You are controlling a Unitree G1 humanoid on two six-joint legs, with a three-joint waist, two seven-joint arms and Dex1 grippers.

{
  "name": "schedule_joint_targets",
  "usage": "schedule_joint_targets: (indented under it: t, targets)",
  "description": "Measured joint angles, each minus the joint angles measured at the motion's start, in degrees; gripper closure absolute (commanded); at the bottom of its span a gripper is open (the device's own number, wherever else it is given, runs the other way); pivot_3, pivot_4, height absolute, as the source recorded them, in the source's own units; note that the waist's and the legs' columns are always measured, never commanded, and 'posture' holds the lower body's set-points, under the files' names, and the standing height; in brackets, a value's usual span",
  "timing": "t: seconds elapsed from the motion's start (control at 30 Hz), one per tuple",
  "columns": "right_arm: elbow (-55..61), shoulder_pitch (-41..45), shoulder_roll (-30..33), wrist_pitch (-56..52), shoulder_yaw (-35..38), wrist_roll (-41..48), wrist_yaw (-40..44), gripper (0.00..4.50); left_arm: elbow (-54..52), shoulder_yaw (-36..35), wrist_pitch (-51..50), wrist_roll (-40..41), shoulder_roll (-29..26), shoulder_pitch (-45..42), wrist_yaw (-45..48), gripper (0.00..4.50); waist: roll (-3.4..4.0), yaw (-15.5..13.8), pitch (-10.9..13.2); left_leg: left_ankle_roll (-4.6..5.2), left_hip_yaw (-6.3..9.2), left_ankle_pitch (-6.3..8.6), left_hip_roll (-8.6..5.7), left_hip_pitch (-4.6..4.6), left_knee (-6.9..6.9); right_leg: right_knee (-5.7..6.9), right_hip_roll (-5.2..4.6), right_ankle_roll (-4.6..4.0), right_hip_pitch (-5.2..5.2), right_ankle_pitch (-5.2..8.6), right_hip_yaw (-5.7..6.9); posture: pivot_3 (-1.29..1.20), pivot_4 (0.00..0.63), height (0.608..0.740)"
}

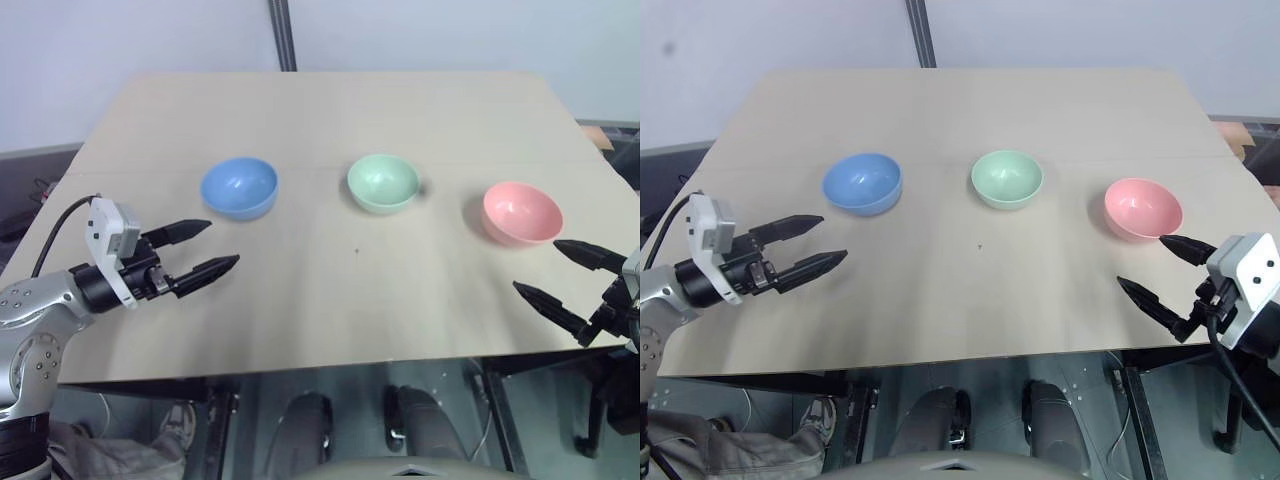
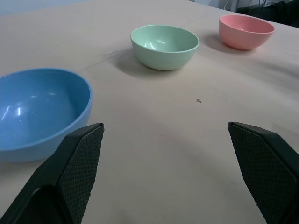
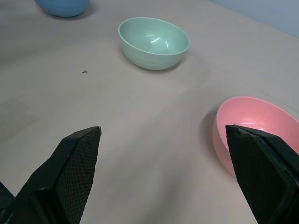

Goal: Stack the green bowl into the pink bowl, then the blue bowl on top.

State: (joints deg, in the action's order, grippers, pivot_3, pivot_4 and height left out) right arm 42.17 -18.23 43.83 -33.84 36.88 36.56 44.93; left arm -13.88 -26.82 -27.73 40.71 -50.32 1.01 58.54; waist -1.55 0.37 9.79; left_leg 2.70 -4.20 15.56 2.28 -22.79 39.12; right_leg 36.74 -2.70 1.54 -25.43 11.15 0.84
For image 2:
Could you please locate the red plastic bowl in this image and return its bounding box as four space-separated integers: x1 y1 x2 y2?
218 14 275 50

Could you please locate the green plastic bowl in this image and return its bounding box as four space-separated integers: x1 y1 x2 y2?
130 24 200 71

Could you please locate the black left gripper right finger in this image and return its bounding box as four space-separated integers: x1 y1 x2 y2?
227 121 299 224

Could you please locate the blue plastic bowl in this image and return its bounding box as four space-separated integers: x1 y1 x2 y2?
0 68 93 163

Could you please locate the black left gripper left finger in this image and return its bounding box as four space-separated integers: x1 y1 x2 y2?
0 122 105 224

